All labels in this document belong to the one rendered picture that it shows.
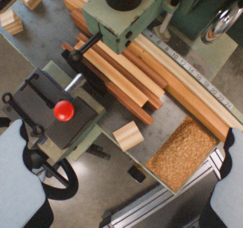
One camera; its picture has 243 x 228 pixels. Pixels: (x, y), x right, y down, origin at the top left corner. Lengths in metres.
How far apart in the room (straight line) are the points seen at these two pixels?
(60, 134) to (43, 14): 0.31
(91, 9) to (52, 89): 0.14
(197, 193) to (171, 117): 0.89
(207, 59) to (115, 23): 0.37
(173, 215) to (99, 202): 0.50
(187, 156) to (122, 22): 0.27
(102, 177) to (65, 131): 1.07
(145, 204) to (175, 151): 0.83
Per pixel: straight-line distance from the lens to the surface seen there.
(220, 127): 0.41
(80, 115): 0.29
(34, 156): 0.51
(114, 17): 0.27
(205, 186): 1.26
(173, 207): 1.23
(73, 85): 0.35
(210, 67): 0.58
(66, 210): 1.48
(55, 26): 0.48
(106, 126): 0.40
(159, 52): 0.38
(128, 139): 0.36
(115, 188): 1.37
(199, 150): 0.40
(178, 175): 0.40
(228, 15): 0.32
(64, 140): 0.30
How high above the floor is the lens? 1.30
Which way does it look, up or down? 84 degrees down
